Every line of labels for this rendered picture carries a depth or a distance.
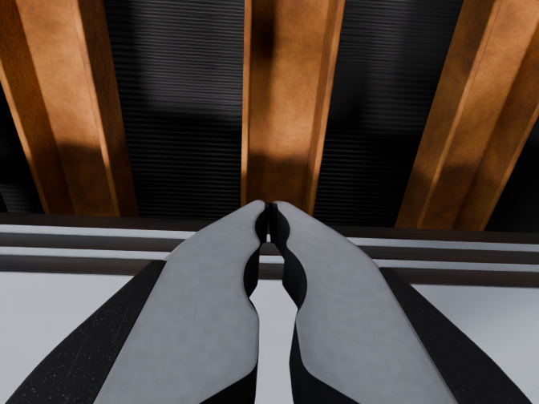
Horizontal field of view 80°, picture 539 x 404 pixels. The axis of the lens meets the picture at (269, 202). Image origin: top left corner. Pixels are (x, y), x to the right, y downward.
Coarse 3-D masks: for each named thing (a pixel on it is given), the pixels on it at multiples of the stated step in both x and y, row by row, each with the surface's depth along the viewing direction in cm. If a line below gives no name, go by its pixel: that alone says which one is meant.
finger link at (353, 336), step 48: (288, 240) 9; (336, 240) 10; (288, 288) 10; (336, 288) 8; (384, 288) 8; (336, 336) 7; (384, 336) 7; (336, 384) 6; (384, 384) 6; (432, 384) 6
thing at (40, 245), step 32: (0, 224) 23; (32, 224) 23; (64, 224) 23; (96, 224) 24; (128, 224) 24; (160, 224) 24; (192, 224) 24; (0, 256) 22; (32, 256) 22; (64, 256) 22; (96, 256) 22; (128, 256) 23; (160, 256) 23; (384, 256) 24; (416, 256) 24; (448, 256) 24; (480, 256) 24; (512, 256) 25
